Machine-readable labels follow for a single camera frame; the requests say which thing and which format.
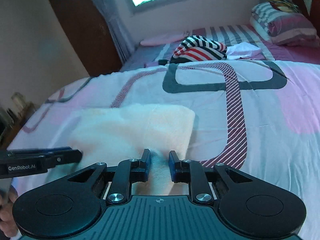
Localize red black striped garment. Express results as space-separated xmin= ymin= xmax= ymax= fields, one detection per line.
xmin=158 ymin=35 xmax=227 ymax=66

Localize yellow patterned pillow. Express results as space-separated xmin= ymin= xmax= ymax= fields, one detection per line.
xmin=267 ymin=0 xmax=301 ymax=13

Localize pink patterned quilt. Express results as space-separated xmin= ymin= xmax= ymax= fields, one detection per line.
xmin=10 ymin=61 xmax=319 ymax=239

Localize person's left hand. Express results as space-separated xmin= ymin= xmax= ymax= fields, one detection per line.
xmin=1 ymin=186 xmax=18 ymax=238

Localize cream knit sweater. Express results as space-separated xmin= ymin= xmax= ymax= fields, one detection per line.
xmin=46 ymin=104 xmax=195 ymax=195

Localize dark wooden door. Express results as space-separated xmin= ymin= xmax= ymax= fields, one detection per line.
xmin=49 ymin=0 xmax=122 ymax=76

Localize grey left curtain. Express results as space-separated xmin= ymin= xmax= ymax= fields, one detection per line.
xmin=92 ymin=0 xmax=135 ymax=64

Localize striped bed sheet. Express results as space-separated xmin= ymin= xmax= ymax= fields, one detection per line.
xmin=120 ymin=25 xmax=319 ymax=72

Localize white folded cloth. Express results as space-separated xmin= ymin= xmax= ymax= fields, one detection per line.
xmin=226 ymin=42 xmax=265 ymax=60

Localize cluttered side table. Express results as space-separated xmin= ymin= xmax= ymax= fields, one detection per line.
xmin=1 ymin=92 xmax=37 ymax=150

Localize pink flat pillow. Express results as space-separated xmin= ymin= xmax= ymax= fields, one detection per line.
xmin=139 ymin=31 xmax=189 ymax=47

